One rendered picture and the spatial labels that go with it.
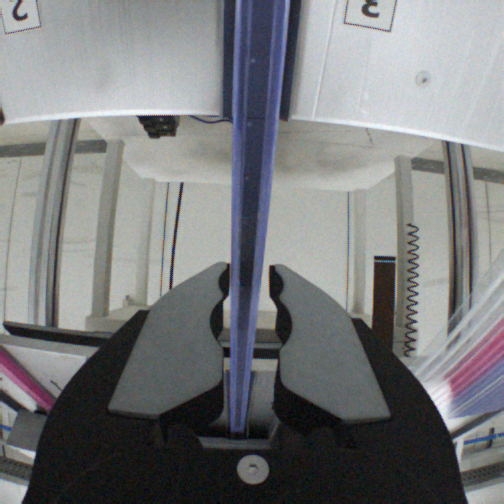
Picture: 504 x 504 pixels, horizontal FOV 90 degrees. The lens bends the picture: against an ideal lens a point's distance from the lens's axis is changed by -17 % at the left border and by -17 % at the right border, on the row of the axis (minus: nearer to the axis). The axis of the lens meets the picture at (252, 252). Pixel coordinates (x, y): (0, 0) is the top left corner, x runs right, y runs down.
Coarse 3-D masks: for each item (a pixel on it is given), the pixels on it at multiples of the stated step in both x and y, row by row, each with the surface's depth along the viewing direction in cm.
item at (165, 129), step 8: (144, 120) 41; (152, 120) 42; (160, 120) 42; (168, 120) 42; (176, 120) 47; (200, 120) 48; (224, 120) 49; (232, 120) 49; (144, 128) 44; (152, 128) 44; (160, 128) 45; (168, 128) 45; (176, 128) 48; (152, 136) 47; (160, 136) 48; (168, 136) 48
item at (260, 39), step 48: (240, 0) 6; (288, 0) 6; (240, 48) 7; (240, 96) 8; (240, 144) 9; (240, 192) 10; (240, 240) 12; (240, 288) 14; (240, 336) 17; (240, 384) 21; (240, 432) 30
